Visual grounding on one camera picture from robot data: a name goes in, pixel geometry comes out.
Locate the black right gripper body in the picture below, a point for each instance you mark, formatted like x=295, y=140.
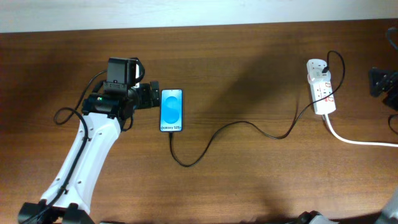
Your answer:
x=392, y=102

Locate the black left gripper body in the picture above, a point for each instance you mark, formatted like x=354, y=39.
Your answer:
x=143, y=96

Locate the blue Galaxy smartphone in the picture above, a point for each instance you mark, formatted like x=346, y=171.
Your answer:
x=171, y=110

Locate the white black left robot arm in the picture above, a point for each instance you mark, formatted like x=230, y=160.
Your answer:
x=102, y=120

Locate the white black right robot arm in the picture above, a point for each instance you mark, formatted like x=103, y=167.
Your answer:
x=389, y=212

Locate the black charger plug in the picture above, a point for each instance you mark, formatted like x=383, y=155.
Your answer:
x=325, y=69

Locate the white power strip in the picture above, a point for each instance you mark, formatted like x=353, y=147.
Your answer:
x=320, y=87

